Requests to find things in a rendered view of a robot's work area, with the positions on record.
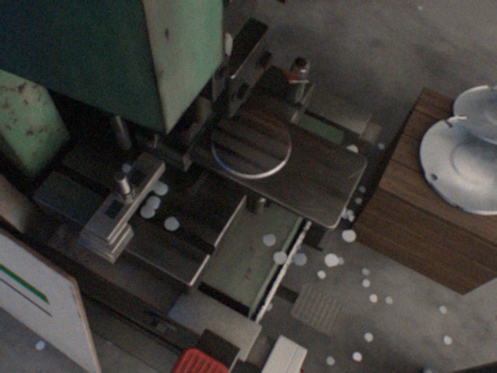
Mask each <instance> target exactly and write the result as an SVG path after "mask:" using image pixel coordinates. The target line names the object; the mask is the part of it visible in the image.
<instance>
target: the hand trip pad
mask: <svg viewBox="0 0 497 373"><path fill-rule="evenodd" d="M170 373H229V370H228V367H227V366H226V365H225V364H223V363H222V362H220V361H218V360H217V359H215V358H213V357H211V356H210V355H209V354H206V353H204V352H203V351H201V350H200V349H197V348H195V347H188V348H186V349H185V350H184V351H183V352H182V353H181V354H180V355H179V358H178V359H177V361H176V363H175V364H174V366H173V368H172V370H171V371H170Z"/></svg>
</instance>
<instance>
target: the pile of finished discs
mask: <svg viewBox="0 0 497 373"><path fill-rule="evenodd" d="M457 118H460V119H462V120H464V119H466V117H452V118H450V119H449V120H446V121H440V122H439V123H437V124H435V125H434V126H432V127H431V128H430V129H429V130H428V132H427V133H426V135H425V137H424V138H423V140H422V142H421V144H420V146H419V165H420V169H421V171H422V173H423V175H424V177H425V178H426V180H427V182H428V183H429V185H430V186H431V187H432V188H433V189H434V191H435V192H436V193H437V194H438V195H439V196H441V197H442V198H443V199H444V200H445V201H447V202H448V203H450V204H452V205H453V206H454V207H456V206H459V208H460V209H461V210H464V211H468V212H471V213H475V214H497V144H495V143H492V142H490V141H486V140H484V139H481V138H479V137H477V136H475V135H474V134H472V133H471V132H469V131H468V130H466V129H465V128H464V127H463V126H462V125H461V124H460V123H459V122H458V121H457Z"/></svg>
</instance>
